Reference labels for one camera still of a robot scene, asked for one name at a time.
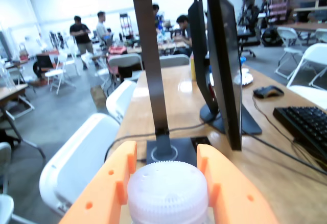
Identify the clear water bottle white cap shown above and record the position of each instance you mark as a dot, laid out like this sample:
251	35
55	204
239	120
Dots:
166	190

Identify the white folded plastic chair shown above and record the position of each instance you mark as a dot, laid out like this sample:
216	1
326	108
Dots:
120	99
76	152

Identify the blue container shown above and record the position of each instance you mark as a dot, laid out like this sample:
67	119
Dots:
243	60

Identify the red backpack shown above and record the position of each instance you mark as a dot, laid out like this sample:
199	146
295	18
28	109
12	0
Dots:
117	50

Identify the man in black shirt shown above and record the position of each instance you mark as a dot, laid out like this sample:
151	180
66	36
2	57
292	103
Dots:
80	35

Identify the seated dark-haired person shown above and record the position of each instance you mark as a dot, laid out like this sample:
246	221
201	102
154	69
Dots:
185	30

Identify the black computer monitor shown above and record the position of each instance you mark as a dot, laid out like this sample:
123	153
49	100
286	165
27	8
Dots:
224	68

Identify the white metal folding chair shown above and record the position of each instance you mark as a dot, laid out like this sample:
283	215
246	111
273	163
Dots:
286	34
5	157
314	55

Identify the man in grey shirt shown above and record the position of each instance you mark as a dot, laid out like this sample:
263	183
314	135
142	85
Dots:
101	30

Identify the grey padded folding chair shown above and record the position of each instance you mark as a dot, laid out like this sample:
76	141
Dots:
175	60
125	60

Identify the brown cardboard bag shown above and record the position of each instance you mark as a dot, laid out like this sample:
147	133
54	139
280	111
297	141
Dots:
98	97

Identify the wooden side table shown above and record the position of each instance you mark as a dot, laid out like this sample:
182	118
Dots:
12	91

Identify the person in dark printed shirt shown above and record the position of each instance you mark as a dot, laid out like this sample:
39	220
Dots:
155	11

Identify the white foil-lined plate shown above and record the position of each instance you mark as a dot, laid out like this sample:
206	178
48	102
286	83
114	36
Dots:
246	77

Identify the black orange computer mouse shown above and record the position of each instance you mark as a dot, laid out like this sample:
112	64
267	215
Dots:
267	91

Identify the black keyboard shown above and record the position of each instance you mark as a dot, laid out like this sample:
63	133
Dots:
304	124

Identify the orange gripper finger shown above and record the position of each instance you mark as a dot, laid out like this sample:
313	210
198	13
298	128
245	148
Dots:
235	190
102	183

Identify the black desk lamp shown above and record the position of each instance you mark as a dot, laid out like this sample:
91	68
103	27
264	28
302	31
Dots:
150	68

